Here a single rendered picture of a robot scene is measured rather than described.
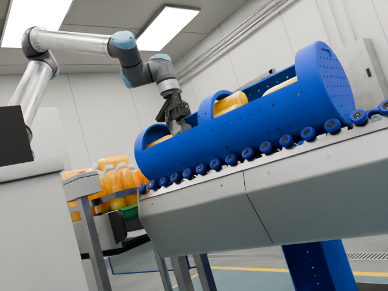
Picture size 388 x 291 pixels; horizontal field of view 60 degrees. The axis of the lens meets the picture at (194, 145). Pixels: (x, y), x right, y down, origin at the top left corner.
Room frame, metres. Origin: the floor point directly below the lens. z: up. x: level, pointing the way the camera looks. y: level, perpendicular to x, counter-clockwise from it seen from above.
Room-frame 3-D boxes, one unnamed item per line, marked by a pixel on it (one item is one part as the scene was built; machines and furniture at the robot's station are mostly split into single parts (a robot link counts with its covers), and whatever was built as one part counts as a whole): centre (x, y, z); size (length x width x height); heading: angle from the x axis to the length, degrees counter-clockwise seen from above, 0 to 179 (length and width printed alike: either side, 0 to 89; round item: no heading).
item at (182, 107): (1.39, 0.03, 1.25); 0.09 x 0.08 x 0.12; 50
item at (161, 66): (1.40, 0.04, 1.42); 0.10 x 0.09 x 0.12; 93
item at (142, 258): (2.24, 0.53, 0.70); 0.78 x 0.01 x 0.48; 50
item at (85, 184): (1.54, 0.56, 1.05); 0.20 x 0.10 x 0.10; 50
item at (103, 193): (1.66, 0.52, 1.00); 0.07 x 0.07 x 0.19
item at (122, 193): (1.68, 0.28, 0.96); 0.40 x 0.01 x 0.03; 140
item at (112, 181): (1.58, 0.42, 1.00); 0.07 x 0.07 x 0.19
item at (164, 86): (1.40, 0.03, 1.33); 0.10 x 0.09 x 0.05; 140
